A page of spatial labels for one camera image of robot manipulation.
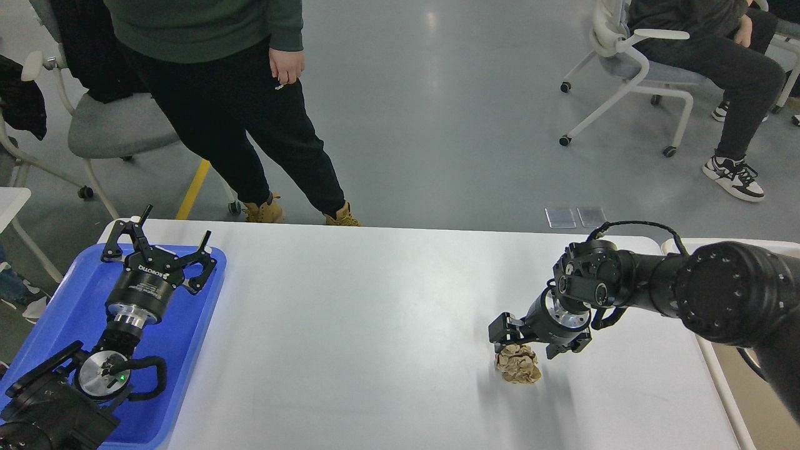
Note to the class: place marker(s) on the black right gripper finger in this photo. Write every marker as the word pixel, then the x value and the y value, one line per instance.
pixel 575 345
pixel 506 330

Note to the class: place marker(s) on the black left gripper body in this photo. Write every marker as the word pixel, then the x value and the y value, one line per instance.
pixel 145 287

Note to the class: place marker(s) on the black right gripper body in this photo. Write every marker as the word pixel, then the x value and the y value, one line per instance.
pixel 551 323

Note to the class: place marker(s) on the brown paper ball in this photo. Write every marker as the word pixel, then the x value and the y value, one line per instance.
pixel 518 364

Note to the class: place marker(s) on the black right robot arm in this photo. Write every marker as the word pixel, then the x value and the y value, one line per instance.
pixel 730 293

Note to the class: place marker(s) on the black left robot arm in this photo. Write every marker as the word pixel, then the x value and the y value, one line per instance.
pixel 108 365

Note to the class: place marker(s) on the grey white sneaker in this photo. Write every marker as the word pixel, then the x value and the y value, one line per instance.
pixel 20 295

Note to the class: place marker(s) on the metal floor plate left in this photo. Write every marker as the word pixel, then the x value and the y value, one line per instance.
pixel 560 218

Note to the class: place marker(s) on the metal floor plate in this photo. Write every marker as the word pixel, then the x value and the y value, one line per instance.
pixel 560 218
pixel 591 217

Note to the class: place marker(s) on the metal floor plate right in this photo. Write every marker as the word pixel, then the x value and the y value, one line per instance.
pixel 591 217

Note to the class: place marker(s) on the grey chair with jacket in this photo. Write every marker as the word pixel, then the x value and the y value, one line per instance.
pixel 120 129

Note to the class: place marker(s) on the black garment at left edge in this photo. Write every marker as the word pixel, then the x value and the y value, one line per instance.
pixel 23 105

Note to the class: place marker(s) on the standing person green sweater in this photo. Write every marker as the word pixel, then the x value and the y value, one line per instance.
pixel 227 76

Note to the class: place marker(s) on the beige plastic bin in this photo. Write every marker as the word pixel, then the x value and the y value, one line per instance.
pixel 759 418

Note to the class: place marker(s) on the black jacket on chair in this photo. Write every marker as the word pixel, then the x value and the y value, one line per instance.
pixel 92 52

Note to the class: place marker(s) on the white office chair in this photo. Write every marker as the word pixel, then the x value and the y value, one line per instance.
pixel 613 44

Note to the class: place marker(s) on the seated person in black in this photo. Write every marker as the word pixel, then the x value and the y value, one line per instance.
pixel 727 44

